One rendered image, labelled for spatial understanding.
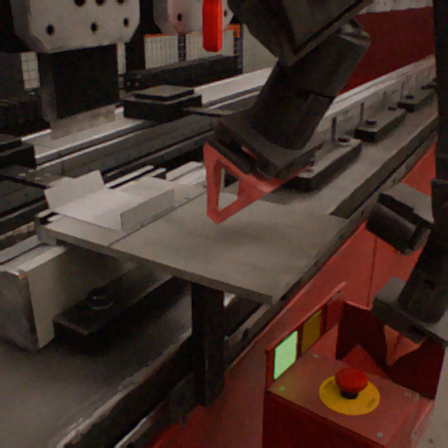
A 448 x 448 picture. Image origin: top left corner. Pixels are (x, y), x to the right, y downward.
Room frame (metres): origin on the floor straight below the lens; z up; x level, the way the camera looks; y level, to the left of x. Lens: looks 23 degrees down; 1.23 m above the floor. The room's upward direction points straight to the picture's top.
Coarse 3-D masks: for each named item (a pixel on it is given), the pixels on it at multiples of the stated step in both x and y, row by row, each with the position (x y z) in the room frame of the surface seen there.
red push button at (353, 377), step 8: (344, 368) 0.53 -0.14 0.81; (352, 368) 0.53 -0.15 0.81; (336, 376) 0.52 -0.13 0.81; (344, 376) 0.52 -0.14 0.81; (352, 376) 0.51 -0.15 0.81; (360, 376) 0.51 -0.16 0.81; (336, 384) 0.51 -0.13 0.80; (344, 384) 0.50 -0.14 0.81; (352, 384) 0.50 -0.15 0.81; (360, 384) 0.50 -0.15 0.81; (344, 392) 0.51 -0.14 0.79; (352, 392) 0.50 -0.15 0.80
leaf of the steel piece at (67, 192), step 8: (88, 176) 0.62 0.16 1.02; (96, 176) 0.63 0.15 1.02; (64, 184) 0.59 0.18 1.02; (72, 184) 0.59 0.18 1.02; (80, 184) 0.60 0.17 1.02; (88, 184) 0.61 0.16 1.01; (96, 184) 0.62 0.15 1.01; (48, 192) 0.56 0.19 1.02; (56, 192) 0.57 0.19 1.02; (64, 192) 0.58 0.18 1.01; (72, 192) 0.59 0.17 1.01; (80, 192) 0.60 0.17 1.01; (88, 192) 0.61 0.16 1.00; (48, 200) 0.56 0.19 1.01; (56, 200) 0.57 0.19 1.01; (64, 200) 0.58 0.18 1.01; (72, 200) 0.58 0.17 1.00; (56, 208) 0.56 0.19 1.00
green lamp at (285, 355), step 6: (294, 336) 0.57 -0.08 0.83; (288, 342) 0.56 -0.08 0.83; (294, 342) 0.57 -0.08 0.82; (276, 348) 0.54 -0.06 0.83; (282, 348) 0.55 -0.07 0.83; (288, 348) 0.56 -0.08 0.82; (294, 348) 0.57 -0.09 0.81; (276, 354) 0.54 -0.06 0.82; (282, 354) 0.55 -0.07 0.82; (288, 354) 0.56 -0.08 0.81; (294, 354) 0.57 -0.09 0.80; (276, 360) 0.54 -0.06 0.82; (282, 360) 0.55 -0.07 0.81; (288, 360) 0.56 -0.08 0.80; (294, 360) 0.57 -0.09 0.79; (276, 366) 0.54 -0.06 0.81; (282, 366) 0.55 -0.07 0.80; (288, 366) 0.56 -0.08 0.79; (276, 372) 0.54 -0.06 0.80
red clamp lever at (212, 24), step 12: (204, 0) 0.70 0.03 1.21; (216, 0) 0.69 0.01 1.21; (204, 12) 0.70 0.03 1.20; (216, 12) 0.69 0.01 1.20; (204, 24) 0.70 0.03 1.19; (216, 24) 0.69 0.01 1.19; (204, 36) 0.70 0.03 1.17; (216, 36) 0.69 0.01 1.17; (204, 48) 0.70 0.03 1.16; (216, 48) 0.69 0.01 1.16
